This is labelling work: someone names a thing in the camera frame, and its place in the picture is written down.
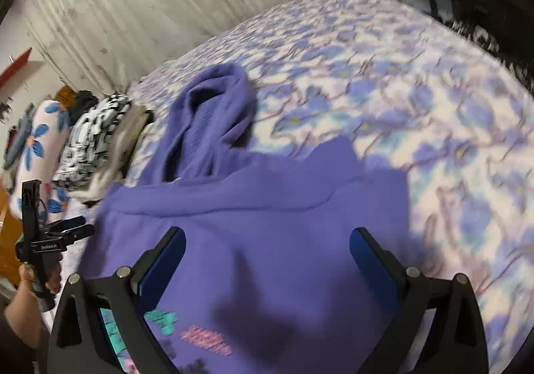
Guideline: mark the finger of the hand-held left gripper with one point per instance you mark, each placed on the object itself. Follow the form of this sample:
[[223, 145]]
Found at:
[[69, 224], [79, 234]]

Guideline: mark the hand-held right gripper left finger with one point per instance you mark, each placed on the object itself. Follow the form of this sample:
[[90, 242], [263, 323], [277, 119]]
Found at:
[[160, 269]]

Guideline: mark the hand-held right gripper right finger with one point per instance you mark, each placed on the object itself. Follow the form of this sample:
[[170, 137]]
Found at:
[[373, 269]]

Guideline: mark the purple zip hoodie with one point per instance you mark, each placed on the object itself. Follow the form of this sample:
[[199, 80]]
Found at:
[[258, 232]]

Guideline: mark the grey crumpled clothes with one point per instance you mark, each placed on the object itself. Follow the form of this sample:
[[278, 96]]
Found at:
[[21, 128]]

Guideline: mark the person's left hand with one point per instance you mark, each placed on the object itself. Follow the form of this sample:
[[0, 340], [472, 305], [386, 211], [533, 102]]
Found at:
[[27, 274]]

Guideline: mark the black white printed folded garment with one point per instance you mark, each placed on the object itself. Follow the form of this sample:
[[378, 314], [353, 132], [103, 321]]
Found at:
[[87, 136]]

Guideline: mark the rolled blue floral quilt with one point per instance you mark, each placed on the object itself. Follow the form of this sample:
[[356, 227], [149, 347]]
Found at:
[[46, 136]]

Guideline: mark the cream folded garment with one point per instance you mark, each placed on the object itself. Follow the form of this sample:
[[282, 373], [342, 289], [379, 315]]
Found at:
[[125, 136]]

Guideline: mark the black crumpled clothing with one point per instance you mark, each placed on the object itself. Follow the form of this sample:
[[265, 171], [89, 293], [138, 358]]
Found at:
[[85, 101]]

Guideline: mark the purple cat print blanket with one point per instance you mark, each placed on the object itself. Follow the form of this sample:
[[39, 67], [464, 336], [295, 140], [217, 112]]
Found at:
[[417, 107]]

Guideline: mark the white patterned curtain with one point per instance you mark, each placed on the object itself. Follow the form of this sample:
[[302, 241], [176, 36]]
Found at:
[[167, 3]]

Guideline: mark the black white patterned cloth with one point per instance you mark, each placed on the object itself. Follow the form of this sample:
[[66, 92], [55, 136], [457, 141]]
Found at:
[[488, 36]]

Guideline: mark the red wall shelf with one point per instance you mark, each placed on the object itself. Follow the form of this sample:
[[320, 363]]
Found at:
[[18, 63]]

